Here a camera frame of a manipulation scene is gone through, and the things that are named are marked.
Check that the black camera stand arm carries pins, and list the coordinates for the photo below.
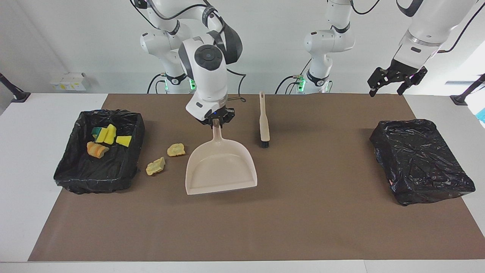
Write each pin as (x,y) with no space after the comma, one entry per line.
(468,93)
(13,91)

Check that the green yellow sponge piece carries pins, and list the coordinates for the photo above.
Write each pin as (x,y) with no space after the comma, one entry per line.
(110,134)
(124,141)
(99,133)

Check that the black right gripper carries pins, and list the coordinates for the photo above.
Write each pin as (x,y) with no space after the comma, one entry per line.
(223,114)

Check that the flat pale yellow foam chunk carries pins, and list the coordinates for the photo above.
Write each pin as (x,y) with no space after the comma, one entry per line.
(176,150)

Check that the large white wall box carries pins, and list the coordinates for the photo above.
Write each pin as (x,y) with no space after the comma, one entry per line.
(74,81)

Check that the black bag-lined bin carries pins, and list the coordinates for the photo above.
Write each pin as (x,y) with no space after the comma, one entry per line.
(83,174)

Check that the blocky pale yellow foam chunk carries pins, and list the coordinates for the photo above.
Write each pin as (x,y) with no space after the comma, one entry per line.
(155,167)

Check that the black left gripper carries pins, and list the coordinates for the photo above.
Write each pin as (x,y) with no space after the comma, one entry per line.
(403,70)

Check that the small white wall box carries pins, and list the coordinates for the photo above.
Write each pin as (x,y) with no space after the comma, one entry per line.
(56,84)

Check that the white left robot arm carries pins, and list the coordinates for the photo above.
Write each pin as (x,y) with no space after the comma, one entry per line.
(329,41)

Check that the beige plastic dustpan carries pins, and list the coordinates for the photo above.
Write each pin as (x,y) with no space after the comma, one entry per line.
(221,167)

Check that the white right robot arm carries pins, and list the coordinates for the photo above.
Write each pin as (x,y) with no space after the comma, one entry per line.
(208,76)

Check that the brown table mat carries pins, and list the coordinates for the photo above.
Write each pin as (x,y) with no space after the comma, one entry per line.
(242,227)

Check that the orange striped bread-shaped sponge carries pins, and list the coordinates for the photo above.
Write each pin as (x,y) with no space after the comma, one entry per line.
(97,149)

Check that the black bag bin pink mark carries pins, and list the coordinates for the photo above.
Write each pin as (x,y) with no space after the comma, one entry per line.
(420,159)

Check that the cyan object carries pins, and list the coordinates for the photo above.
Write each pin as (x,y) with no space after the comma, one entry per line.
(482,115)

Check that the beige hand brush black bristles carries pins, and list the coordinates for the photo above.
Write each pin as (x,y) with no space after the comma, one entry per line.
(264,121)

